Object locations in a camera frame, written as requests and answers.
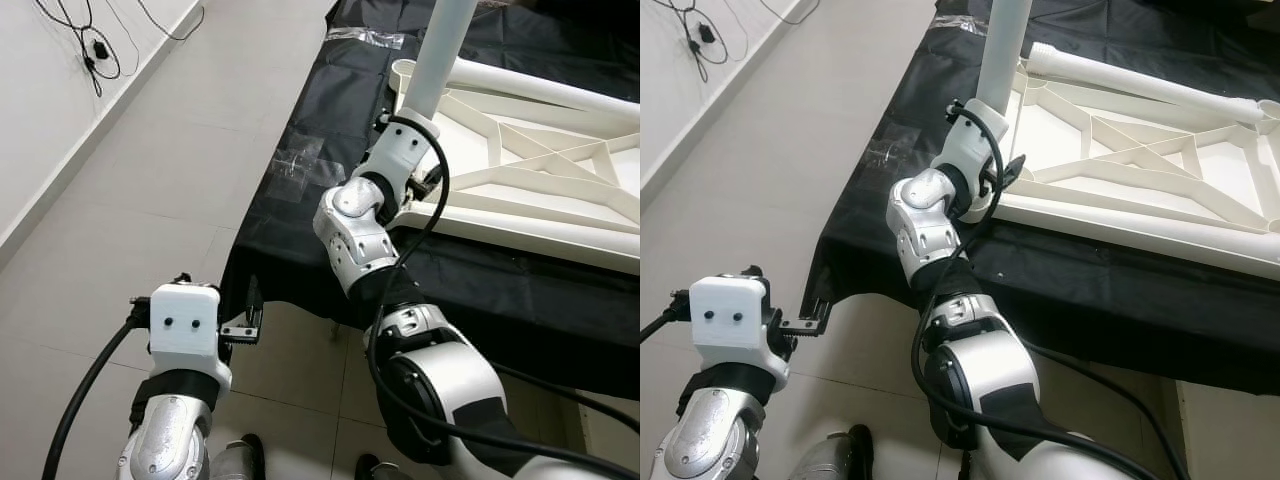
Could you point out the white plastic table top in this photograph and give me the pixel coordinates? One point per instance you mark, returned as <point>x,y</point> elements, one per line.
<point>540,125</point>
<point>1130,140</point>

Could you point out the clear tape cross patch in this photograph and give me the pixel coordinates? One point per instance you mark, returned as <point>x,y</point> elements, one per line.
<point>897,155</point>
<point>300,165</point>

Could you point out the silver robot left leg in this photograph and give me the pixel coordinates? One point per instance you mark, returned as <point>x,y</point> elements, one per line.
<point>235,462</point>
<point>830,460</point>

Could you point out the black tablecloth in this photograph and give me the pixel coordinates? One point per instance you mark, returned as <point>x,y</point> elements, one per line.
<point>1100,310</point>
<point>500,300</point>

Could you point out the clear crumpled tape strip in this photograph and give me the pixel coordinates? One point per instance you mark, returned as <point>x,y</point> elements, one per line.
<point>960,24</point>
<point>365,38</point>

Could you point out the black robot right foot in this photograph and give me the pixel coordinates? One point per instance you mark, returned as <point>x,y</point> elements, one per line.
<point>368,468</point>

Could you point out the black power adapter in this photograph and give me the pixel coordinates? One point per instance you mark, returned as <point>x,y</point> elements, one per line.
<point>706,33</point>
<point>97,48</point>

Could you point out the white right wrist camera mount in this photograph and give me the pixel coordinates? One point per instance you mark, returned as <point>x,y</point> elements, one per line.
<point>965,150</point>
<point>400,150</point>

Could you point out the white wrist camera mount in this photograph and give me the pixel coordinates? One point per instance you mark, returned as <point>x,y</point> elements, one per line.
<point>185,330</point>
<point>730,320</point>
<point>400,150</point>
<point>965,150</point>

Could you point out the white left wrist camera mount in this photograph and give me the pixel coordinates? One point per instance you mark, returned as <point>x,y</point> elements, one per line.
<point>730,320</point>
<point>185,330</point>

